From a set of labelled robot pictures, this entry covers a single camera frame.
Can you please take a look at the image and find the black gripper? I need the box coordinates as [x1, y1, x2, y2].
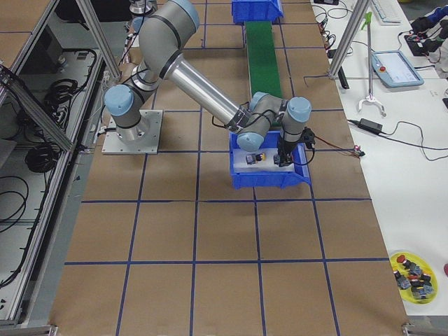
[277, 138, 299, 167]

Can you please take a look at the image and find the yellow push button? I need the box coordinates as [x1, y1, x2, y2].
[245, 153, 266, 165]

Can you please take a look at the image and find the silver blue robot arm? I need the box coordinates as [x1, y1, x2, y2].
[139, 1, 313, 167]

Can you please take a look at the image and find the blue plastic bin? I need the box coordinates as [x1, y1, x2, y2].
[229, 131, 311, 189]

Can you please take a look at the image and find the white foam pad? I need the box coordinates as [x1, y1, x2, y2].
[230, 148, 295, 173]

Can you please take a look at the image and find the green conveyor belt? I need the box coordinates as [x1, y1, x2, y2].
[244, 21, 283, 98]

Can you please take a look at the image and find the black power adapter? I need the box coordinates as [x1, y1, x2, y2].
[358, 118, 383, 134]

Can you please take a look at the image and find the black bar tool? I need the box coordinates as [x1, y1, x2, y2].
[337, 67, 350, 90]

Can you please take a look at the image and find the teach pendant tablet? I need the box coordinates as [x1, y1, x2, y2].
[371, 50, 424, 88]

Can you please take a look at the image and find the blue far bin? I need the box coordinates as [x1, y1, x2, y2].
[231, 0, 284, 23]

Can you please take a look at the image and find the grabber reaching tool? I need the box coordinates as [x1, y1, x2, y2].
[358, 12, 386, 117]

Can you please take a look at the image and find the yellow plate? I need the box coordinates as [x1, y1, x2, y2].
[389, 251, 438, 305]

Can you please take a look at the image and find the white keyboard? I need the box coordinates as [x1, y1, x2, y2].
[370, 0, 402, 26]

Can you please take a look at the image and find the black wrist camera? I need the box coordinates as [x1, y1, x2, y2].
[301, 127, 316, 150]

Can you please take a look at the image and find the red black wire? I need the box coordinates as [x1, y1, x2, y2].
[314, 134, 365, 158]

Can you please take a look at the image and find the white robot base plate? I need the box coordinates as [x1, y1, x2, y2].
[102, 109, 163, 155]

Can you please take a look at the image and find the aluminium frame post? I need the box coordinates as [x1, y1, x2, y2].
[328, 0, 370, 79]

